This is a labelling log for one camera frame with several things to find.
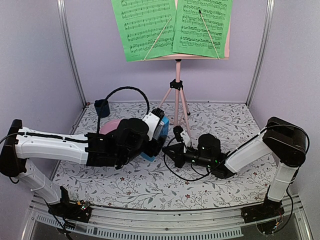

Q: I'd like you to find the green sheet music page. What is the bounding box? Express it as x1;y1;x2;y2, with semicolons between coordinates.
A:
111;0;176;62

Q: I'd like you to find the right aluminium frame post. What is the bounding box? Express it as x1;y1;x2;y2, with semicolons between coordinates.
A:
245;0;275;108

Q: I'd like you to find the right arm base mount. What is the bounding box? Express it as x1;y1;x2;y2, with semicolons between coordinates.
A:
241;197;285;235

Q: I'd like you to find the blue melodica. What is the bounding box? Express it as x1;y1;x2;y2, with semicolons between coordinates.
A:
140;116;169;162

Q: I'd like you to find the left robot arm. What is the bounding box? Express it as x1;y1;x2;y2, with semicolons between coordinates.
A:
0;113;161;217

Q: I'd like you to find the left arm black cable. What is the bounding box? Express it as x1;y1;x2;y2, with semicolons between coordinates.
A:
96;86;151;135

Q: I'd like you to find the floral table mat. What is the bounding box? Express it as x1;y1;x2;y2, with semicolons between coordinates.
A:
53;103;277;210

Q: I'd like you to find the pink plate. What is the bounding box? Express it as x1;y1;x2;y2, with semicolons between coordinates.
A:
99;119;121;135

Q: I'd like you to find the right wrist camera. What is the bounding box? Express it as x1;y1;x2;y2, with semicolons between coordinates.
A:
173;125;192;147

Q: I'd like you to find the aluminium frame post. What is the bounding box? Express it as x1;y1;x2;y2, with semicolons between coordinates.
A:
56;0;87;108
245;0;275;108

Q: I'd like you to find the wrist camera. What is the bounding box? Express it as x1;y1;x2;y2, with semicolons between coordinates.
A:
142;107;165;141
173;125;192;147

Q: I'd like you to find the green sheet music stack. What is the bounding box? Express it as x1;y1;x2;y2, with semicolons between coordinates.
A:
172;0;233;59

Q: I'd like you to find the left aluminium frame post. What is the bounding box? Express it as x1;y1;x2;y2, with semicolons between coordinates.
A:
56;0;87;108

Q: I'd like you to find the pink music stand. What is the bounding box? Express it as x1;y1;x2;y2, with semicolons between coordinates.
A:
126;0;230;141

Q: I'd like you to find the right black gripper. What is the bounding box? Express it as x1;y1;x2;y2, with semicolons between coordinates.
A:
162;143;214;169

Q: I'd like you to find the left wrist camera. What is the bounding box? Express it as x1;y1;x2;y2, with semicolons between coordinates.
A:
142;107;165;141

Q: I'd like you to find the front aluminium rail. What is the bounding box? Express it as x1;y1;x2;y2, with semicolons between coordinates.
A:
22;195;316;240

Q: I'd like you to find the dark blue cup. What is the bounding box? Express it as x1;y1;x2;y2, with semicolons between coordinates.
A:
94;99;110;118

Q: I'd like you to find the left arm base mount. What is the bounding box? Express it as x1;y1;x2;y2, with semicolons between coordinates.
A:
48;186;92;223

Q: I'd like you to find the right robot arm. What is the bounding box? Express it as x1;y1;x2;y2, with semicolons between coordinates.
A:
162;116;310;218

